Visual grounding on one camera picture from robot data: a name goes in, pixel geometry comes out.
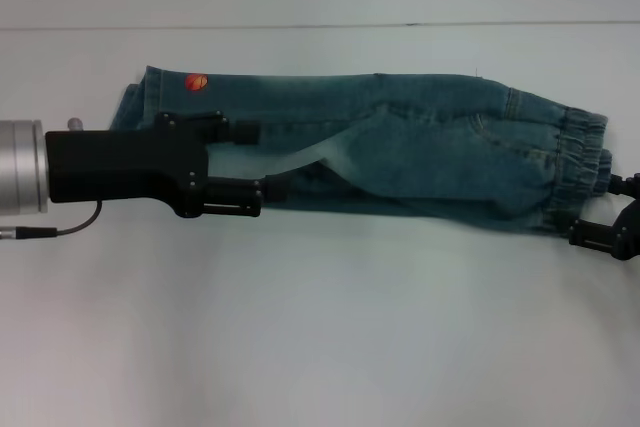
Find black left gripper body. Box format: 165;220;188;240
44;114;211;221

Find left arm connector cable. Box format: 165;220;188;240
0;200;104;244

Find blue denim shorts with print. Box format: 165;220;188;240
109;64;617;239

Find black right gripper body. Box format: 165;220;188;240
613;195;640;264

